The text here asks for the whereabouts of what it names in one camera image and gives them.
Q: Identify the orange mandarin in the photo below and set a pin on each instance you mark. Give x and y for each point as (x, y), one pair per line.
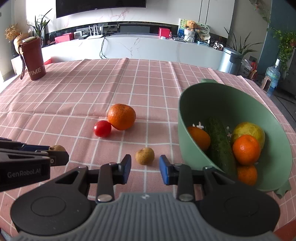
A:
(246, 149)
(121, 116)
(247, 175)
(198, 138)

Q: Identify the dried flowers in orange vase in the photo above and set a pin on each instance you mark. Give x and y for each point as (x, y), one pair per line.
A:
(13, 34)

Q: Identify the red gift boxes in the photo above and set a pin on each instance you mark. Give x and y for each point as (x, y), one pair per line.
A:
(47, 61)

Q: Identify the silver pedal trash can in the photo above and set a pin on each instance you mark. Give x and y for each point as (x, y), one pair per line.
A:
(229, 61)

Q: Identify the pink-red flat box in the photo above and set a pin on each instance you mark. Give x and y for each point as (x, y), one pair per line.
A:
(64, 38)

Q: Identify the yellow-green guava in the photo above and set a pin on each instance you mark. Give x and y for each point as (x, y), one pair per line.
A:
(251, 131)

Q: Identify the red box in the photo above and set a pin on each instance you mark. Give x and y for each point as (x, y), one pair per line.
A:
(164, 33)

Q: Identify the teddy bear in white pot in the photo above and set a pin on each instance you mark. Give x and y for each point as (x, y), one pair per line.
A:
(191, 31)

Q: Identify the green colander bowl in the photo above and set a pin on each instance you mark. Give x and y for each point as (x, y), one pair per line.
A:
(272, 143)

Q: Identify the white router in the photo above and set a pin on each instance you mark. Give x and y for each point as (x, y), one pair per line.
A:
(95, 34)

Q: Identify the white marble media console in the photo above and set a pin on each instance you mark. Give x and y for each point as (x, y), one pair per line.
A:
(150, 48)

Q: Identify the green plant in glass vase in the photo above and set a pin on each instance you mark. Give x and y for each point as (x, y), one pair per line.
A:
(40, 27)

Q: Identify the black television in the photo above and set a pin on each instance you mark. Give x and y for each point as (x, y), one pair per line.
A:
(99, 7)

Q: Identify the framed picture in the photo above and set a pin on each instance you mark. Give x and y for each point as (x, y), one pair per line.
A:
(181, 27)

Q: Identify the long-leaf potted plant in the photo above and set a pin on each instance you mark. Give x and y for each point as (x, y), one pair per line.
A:
(242, 46)

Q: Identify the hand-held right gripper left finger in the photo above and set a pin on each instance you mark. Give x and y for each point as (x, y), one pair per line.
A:
(126, 169)

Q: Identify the pink checked tablecloth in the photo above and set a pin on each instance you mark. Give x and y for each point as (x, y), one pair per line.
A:
(92, 97)

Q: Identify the green cucumber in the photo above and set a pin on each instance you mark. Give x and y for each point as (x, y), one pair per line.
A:
(219, 148)

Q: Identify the blue water bottle with pump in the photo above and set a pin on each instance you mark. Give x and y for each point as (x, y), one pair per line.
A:
(272, 77)

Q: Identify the red cherry tomato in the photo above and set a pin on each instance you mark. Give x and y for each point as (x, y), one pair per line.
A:
(102, 128)

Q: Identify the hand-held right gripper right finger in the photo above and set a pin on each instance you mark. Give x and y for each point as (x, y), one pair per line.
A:
(165, 170)

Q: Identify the round white fan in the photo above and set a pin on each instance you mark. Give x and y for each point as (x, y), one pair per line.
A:
(203, 31)

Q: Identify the white plastic bag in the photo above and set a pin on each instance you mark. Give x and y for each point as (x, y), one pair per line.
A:
(245, 68)

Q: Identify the small white device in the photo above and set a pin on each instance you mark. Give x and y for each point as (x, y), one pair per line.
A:
(77, 34)

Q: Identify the trailing ivy plant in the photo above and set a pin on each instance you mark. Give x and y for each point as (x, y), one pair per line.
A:
(285, 46)

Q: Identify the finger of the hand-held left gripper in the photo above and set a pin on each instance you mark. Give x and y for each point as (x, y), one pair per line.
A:
(59, 158)
(30, 147)

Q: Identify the black-and-white cow figure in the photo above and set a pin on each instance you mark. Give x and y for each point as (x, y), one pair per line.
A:
(217, 45)

